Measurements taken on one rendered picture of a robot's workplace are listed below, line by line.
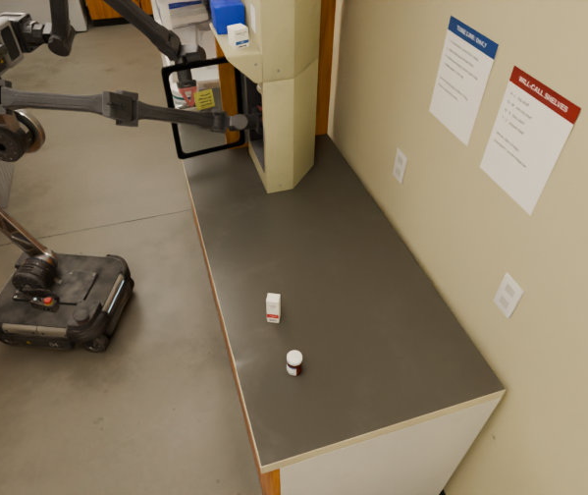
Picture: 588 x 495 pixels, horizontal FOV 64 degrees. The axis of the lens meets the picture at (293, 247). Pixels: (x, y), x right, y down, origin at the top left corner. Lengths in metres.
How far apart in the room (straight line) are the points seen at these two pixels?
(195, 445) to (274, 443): 1.09
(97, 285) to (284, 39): 1.64
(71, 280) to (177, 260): 0.65
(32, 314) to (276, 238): 1.43
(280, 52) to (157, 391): 1.67
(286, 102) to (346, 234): 0.52
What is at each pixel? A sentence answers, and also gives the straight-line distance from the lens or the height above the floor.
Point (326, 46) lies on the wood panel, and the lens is 2.13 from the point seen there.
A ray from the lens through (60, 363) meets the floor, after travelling 2.75.
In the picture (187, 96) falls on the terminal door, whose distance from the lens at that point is 1.96.
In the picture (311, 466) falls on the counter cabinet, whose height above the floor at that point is 0.85.
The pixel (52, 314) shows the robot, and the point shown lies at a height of 0.24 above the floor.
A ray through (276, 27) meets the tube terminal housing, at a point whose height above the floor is 1.59.
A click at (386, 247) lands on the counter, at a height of 0.94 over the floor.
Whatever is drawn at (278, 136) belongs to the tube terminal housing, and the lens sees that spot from 1.79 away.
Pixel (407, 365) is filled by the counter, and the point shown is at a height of 0.94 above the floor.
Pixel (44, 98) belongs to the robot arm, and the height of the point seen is 1.44.
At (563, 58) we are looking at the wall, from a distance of 1.14.
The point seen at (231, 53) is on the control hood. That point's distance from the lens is 1.64.
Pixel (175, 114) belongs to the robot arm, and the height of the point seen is 1.30.
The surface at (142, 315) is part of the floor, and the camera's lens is 2.79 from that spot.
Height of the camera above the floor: 2.12
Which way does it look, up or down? 44 degrees down
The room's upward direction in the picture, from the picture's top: 1 degrees clockwise
